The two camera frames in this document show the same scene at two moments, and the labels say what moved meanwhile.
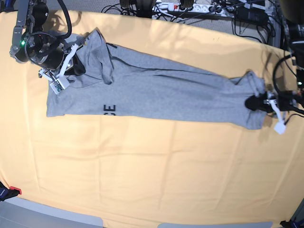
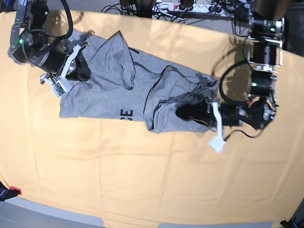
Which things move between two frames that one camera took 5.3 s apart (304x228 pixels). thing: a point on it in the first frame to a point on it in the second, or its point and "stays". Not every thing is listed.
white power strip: x=199 y=9 stays
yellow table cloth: x=134 y=171 stays
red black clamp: x=5 y=193 stays
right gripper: x=284 y=100 to x=231 y=115
